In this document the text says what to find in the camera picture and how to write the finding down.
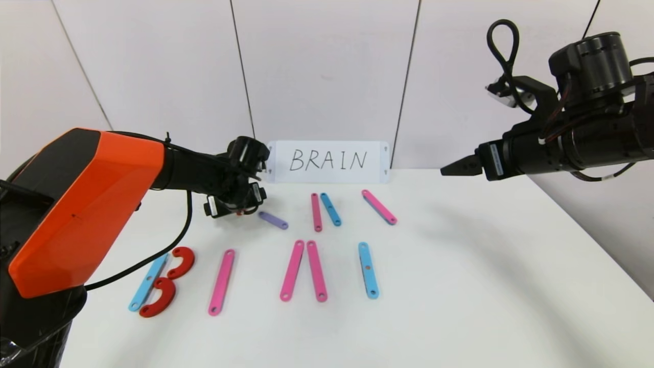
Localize short purple bar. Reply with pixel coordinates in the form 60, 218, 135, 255
258, 211, 289, 230

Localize clear plastic wrap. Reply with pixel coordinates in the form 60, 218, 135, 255
0, 335, 24, 366

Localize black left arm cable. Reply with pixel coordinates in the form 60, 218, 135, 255
84, 190, 194, 292

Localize white sign reading BRAIN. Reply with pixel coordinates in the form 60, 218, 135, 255
267, 141, 390, 183

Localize black looped right arm cable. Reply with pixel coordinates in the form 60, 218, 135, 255
487, 19, 534, 114

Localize pink bar on blue bar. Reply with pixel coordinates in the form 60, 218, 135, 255
361, 190, 398, 225

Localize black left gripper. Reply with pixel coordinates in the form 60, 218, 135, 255
203, 182, 267, 219

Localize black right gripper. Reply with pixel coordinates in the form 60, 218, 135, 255
440, 129, 560, 181

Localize short blue bar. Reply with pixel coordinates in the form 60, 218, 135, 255
320, 193, 342, 226

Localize long blue bar orange underside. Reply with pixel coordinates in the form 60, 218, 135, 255
128, 254, 169, 312
358, 242, 380, 300

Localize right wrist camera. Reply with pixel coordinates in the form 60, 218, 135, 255
485, 82, 532, 108

